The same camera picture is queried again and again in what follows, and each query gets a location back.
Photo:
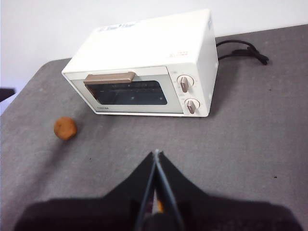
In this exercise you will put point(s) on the brown potato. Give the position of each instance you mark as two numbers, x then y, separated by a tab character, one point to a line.
65	128

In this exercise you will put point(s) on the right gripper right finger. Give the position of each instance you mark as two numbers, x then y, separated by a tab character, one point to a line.
216	214

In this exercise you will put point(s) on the white toaster oven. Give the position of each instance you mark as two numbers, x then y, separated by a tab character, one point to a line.
144	50

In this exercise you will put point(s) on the beige oven knob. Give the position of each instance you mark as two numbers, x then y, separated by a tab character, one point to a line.
184	83
191	106

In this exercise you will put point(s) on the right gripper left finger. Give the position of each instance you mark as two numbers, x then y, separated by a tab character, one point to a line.
96	214

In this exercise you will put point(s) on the glass oven door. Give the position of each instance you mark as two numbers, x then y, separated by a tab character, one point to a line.
168	96

